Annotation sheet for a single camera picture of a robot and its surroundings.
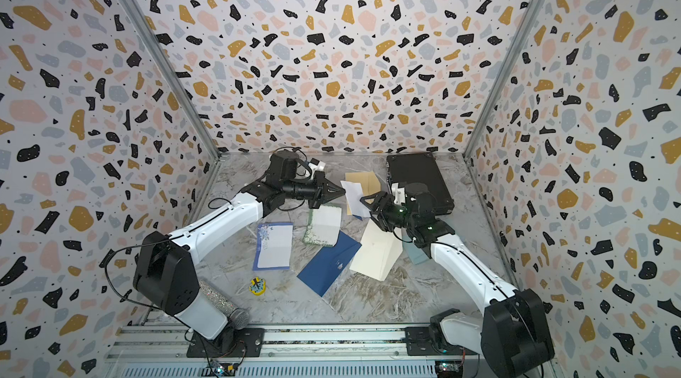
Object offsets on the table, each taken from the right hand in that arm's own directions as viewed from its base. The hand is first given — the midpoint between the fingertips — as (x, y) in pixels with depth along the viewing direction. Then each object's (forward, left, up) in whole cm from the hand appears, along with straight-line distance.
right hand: (363, 206), depth 78 cm
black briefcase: (+34, -24, -20) cm, 46 cm away
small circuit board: (-38, +37, -22) cm, 57 cm away
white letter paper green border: (+5, +15, -20) cm, 25 cm away
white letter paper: (+5, +3, 0) cm, 6 cm away
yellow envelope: (+26, -2, -21) cm, 34 cm away
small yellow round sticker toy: (-17, +33, -20) cm, 42 cm away
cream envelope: (-4, -5, -23) cm, 24 cm away
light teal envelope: (-4, -18, -22) cm, 29 cm away
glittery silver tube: (-27, +35, -17) cm, 47 cm away
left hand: (+2, +5, +5) cm, 7 cm away
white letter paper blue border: (-3, +31, -21) cm, 38 cm away
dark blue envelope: (-8, +12, -23) cm, 27 cm away
